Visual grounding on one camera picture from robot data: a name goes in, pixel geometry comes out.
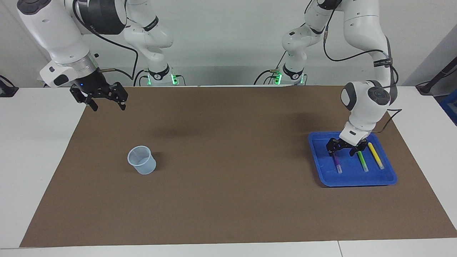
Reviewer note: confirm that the black clamp base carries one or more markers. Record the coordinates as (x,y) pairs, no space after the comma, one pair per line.
(7,91)

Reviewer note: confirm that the green pen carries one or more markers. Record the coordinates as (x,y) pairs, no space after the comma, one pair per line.
(362,161)

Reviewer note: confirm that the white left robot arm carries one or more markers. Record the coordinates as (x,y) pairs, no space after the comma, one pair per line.
(364,103)

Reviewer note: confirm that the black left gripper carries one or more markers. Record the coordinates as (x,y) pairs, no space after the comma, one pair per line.
(348,144)

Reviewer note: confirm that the black stand leg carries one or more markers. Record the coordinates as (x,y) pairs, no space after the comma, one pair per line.
(428,87)

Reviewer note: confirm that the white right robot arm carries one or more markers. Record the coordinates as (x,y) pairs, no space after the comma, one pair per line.
(60,35)

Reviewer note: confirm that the blue storage box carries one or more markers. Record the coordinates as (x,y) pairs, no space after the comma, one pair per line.
(450,107)

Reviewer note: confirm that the brown table mat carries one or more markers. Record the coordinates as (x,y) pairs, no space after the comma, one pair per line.
(228,200)

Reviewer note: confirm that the purple pen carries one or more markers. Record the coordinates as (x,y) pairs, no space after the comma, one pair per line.
(337,163)

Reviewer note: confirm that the white power strip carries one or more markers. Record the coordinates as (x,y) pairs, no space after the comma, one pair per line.
(43,84)

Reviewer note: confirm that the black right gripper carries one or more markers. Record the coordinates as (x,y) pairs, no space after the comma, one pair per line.
(94,85)

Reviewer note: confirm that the blue plastic tray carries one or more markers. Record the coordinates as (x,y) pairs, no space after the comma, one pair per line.
(351,176)

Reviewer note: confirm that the yellow pen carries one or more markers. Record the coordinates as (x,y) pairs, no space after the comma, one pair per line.
(375,155)

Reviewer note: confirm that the clear plastic cup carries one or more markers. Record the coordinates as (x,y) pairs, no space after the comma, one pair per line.
(142,162)

